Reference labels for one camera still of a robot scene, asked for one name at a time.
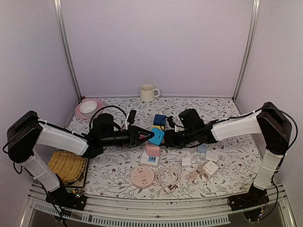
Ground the yellow cube socket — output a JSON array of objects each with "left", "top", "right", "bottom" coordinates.
[{"left": 152, "top": 125, "right": 165, "bottom": 131}]

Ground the pink coiled power cord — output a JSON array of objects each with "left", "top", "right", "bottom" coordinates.
[{"left": 155, "top": 167, "right": 182, "bottom": 194}]

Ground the cream ceramic mug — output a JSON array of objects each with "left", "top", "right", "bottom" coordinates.
[{"left": 140, "top": 84, "right": 160, "bottom": 102}]

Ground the right aluminium frame post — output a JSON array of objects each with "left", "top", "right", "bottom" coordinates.
[{"left": 232, "top": 0, "right": 260, "bottom": 102}]

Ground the cyan cube socket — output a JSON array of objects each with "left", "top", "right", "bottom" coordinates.
[{"left": 148, "top": 128, "right": 165, "bottom": 146}]

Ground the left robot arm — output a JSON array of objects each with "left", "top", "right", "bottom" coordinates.
[{"left": 4, "top": 111, "right": 154, "bottom": 205}]

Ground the pink cube socket front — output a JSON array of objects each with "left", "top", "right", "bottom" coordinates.
[{"left": 145, "top": 142, "right": 160, "bottom": 157}]

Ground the woven bamboo basket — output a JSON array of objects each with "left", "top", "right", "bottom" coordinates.
[{"left": 48, "top": 151, "right": 86, "bottom": 184}]

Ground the aluminium frame post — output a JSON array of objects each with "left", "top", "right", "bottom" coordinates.
[
  {"left": 232, "top": 0, "right": 260, "bottom": 102},
  {"left": 53, "top": 0, "right": 82, "bottom": 101}
]

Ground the light blue charger plug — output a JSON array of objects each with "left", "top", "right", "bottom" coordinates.
[{"left": 197, "top": 144, "right": 207, "bottom": 154}]

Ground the thin pink charging cable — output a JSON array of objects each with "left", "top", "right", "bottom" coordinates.
[{"left": 184, "top": 164, "right": 210, "bottom": 183}]

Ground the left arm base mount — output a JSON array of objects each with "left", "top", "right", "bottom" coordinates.
[{"left": 46, "top": 186, "right": 87, "bottom": 211}]

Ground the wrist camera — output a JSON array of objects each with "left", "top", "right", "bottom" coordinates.
[
  {"left": 167, "top": 116, "right": 178, "bottom": 132},
  {"left": 125, "top": 110, "right": 137, "bottom": 130}
]

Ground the dark blue cube socket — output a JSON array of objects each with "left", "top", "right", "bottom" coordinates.
[{"left": 153, "top": 114, "right": 167, "bottom": 127}]

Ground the pink plate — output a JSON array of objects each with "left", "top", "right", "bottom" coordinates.
[{"left": 75, "top": 99, "right": 103, "bottom": 119}]

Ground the white delixi socket adapter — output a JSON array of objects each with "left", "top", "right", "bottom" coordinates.
[{"left": 203, "top": 161, "right": 219, "bottom": 179}]

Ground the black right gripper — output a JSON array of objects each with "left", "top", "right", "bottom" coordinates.
[{"left": 156, "top": 129, "right": 196, "bottom": 149}]

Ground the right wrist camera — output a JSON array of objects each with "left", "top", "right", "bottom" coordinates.
[{"left": 167, "top": 116, "right": 178, "bottom": 132}]

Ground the white charger plug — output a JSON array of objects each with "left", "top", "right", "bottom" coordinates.
[{"left": 181, "top": 157, "right": 192, "bottom": 167}]

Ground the white long power strip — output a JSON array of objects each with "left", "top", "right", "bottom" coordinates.
[{"left": 140, "top": 142, "right": 160, "bottom": 168}]

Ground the left aluminium frame post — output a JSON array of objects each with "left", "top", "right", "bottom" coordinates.
[{"left": 53, "top": 0, "right": 82, "bottom": 101}]

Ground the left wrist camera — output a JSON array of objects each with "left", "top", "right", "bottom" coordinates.
[{"left": 125, "top": 110, "right": 137, "bottom": 130}]

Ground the white square adapter plug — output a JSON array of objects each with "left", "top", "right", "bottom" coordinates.
[{"left": 205, "top": 151, "right": 219, "bottom": 162}]

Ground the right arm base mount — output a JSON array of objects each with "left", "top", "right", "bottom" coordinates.
[{"left": 227, "top": 188, "right": 269, "bottom": 211}]

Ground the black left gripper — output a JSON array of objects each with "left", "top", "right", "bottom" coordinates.
[{"left": 101, "top": 125, "right": 155, "bottom": 149}]

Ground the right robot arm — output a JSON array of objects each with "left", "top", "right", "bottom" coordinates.
[{"left": 163, "top": 102, "right": 295, "bottom": 206}]

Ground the white bowl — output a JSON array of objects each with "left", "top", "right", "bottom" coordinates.
[{"left": 79, "top": 101, "right": 98, "bottom": 116}]

